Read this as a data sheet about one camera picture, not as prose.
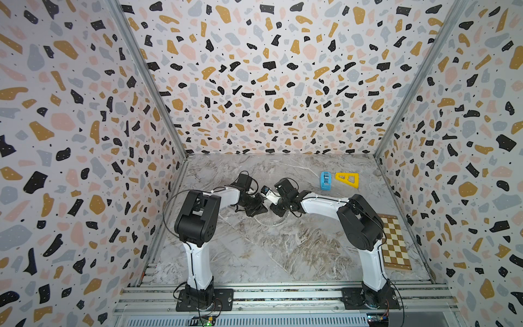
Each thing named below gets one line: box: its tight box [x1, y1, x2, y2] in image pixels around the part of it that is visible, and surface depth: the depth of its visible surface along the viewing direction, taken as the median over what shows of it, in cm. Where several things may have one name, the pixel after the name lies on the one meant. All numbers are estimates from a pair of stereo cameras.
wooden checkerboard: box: [377, 213, 412, 271], surface depth 86 cm
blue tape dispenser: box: [320, 170, 332, 191], surface depth 109 cm
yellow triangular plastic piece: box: [335, 172, 359, 189], surface depth 112 cm
